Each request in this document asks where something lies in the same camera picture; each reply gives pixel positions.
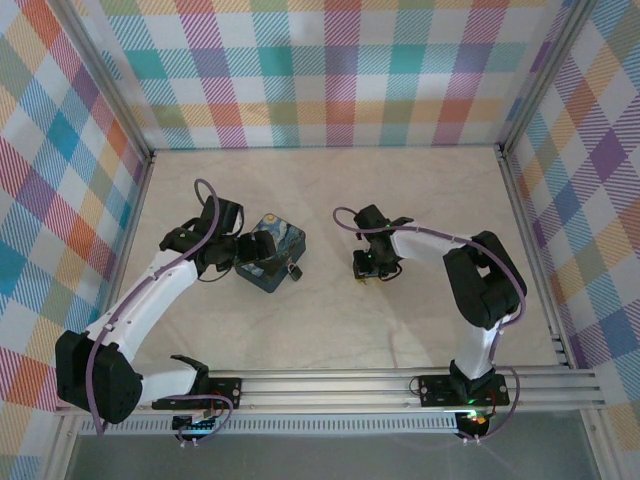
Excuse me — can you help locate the starry night print tin box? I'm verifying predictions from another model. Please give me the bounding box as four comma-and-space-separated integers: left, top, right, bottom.
234, 212, 307, 295

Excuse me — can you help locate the left controller circuit board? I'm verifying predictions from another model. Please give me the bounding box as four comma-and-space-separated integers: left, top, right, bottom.
172, 412, 221, 434

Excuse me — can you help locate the controller circuit board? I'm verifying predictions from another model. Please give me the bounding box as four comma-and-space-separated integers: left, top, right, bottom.
458, 409, 494, 436
172, 412, 221, 434

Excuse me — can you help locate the right controller circuit board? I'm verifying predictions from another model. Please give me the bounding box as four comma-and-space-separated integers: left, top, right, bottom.
458, 409, 494, 436

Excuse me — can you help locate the aluminium side rail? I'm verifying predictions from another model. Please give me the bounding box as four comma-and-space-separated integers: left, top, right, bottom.
497, 144, 576, 369
97, 149, 156, 331

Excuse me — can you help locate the long aluminium base rail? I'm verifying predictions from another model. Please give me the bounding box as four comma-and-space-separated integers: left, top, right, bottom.
54, 367, 606, 416

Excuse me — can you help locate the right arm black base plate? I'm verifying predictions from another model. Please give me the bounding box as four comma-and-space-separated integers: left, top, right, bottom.
417, 373, 510, 409

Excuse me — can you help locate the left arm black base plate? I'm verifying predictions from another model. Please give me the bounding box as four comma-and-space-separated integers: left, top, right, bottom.
151, 377, 244, 412

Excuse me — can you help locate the slotted grey cable duct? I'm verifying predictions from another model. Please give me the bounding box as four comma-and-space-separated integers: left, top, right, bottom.
79, 414, 461, 436

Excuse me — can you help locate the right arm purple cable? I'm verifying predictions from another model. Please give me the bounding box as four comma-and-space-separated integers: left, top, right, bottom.
333, 206, 530, 446

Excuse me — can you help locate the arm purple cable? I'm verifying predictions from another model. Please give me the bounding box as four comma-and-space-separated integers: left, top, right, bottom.
87, 178, 235, 449
333, 206, 530, 446

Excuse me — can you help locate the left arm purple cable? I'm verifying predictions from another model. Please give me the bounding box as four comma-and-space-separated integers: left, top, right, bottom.
87, 178, 235, 449

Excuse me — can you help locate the aluminium frame post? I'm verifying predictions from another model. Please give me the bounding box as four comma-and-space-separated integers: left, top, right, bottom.
59, 0, 154, 161
499, 0, 599, 156

